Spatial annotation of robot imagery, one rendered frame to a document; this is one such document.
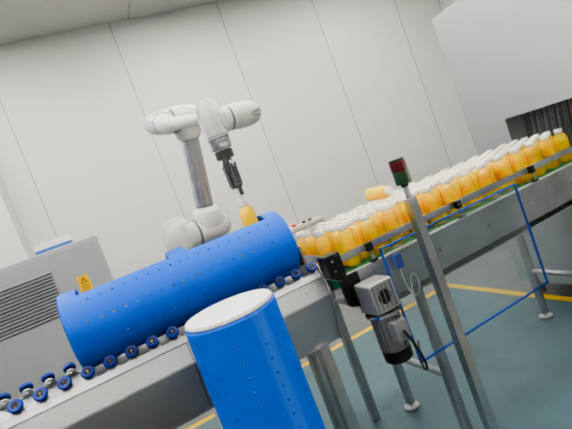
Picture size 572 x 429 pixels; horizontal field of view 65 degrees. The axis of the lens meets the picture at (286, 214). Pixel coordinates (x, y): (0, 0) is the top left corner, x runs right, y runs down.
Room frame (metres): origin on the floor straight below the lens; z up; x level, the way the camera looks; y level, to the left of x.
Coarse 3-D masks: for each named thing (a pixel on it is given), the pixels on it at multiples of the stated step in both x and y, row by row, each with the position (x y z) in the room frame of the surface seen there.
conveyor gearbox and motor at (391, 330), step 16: (368, 288) 1.62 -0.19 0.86; (384, 288) 1.64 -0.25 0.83; (368, 304) 1.65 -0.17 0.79; (384, 304) 1.63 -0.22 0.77; (384, 320) 1.64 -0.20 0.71; (400, 320) 1.60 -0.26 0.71; (384, 336) 1.64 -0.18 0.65; (400, 336) 1.59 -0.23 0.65; (384, 352) 1.68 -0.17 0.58; (400, 352) 1.64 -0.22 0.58
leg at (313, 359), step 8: (312, 352) 1.93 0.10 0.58; (312, 360) 1.93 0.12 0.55; (312, 368) 1.95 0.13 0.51; (320, 368) 1.94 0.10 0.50; (320, 376) 1.93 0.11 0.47; (320, 384) 1.93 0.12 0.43; (328, 384) 1.94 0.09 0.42; (328, 392) 1.93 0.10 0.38; (328, 400) 1.93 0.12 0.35; (328, 408) 1.95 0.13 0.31; (336, 408) 1.94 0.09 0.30; (336, 416) 1.93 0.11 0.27; (336, 424) 1.93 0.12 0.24
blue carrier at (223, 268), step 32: (256, 224) 1.79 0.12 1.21; (192, 256) 1.66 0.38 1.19; (224, 256) 1.68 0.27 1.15; (256, 256) 1.71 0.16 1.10; (288, 256) 1.76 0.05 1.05; (96, 288) 1.56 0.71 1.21; (128, 288) 1.56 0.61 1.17; (160, 288) 1.58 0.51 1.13; (192, 288) 1.61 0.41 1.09; (224, 288) 1.66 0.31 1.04; (256, 288) 1.75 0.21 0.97; (64, 320) 1.47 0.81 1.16; (96, 320) 1.49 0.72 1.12; (128, 320) 1.52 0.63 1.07; (160, 320) 1.57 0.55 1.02; (96, 352) 1.49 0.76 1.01
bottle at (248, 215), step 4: (244, 204) 1.85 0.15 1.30; (248, 204) 1.86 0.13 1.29; (240, 208) 1.86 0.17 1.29; (244, 208) 1.84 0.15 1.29; (248, 208) 1.84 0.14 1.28; (252, 208) 1.86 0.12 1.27; (240, 212) 1.85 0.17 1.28; (244, 212) 1.84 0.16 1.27; (248, 212) 1.84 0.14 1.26; (252, 212) 1.84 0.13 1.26; (240, 216) 1.85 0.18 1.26; (244, 216) 1.84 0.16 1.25; (248, 216) 1.83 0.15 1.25; (252, 216) 1.84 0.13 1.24; (256, 216) 1.86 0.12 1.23; (244, 220) 1.84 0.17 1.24; (248, 220) 1.83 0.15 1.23; (252, 220) 1.84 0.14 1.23; (256, 220) 1.85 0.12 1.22; (244, 224) 1.84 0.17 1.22; (248, 224) 1.83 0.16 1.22
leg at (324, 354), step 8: (320, 352) 1.80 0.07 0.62; (328, 352) 1.81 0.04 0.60; (320, 360) 1.83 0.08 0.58; (328, 360) 1.81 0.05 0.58; (328, 368) 1.80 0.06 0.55; (336, 368) 1.81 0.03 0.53; (328, 376) 1.81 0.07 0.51; (336, 376) 1.81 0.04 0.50; (336, 384) 1.80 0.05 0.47; (336, 392) 1.80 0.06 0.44; (344, 392) 1.81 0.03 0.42; (336, 400) 1.82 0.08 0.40; (344, 400) 1.81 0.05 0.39; (344, 408) 1.80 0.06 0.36; (344, 416) 1.80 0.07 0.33; (352, 416) 1.81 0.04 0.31; (344, 424) 1.83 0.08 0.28; (352, 424) 1.81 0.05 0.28
